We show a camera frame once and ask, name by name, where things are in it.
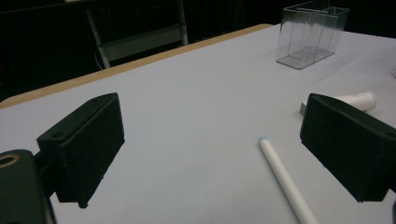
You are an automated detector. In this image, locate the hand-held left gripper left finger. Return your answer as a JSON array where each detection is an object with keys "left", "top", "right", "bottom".
[{"left": 36, "top": 91, "right": 126, "bottom": 209}]

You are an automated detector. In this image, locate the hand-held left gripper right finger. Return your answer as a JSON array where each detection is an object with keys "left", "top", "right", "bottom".
[{"left": 299, "top": 92, "right": 396, "bottom": 203}]

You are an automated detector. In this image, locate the white rectangular tube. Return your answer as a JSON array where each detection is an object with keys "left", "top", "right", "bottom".
[{"left": 300, "top": 91, "right": 377, "bottom": 117}]

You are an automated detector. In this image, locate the white pen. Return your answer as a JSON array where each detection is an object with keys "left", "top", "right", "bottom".
[{"left": 258, "top": 135, "right": 321, "bottom": 224}]

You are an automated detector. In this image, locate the clear plastic organizer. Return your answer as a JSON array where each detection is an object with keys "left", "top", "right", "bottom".
[{"left": 276, "top": 0, "right": 350, "bottom": 70}]

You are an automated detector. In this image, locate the white table sheet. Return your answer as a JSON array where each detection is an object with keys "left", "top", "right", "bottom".
[{"left": 0, "top": 23, "right": 396, "bottom": 224}]

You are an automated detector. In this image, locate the white metal stand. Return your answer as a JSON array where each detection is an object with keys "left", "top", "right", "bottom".
[{"left": 85, "top": 0, "right": 190, "bottom": 69}]

